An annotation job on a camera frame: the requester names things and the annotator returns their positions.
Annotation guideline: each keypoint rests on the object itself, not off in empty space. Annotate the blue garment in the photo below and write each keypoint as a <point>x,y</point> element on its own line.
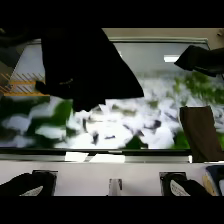
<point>217,176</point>

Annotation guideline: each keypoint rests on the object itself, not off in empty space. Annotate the silver frame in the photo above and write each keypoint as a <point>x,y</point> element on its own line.
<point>115,187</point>

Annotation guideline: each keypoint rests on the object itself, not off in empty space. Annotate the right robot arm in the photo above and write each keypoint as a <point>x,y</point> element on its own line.
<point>181,186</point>

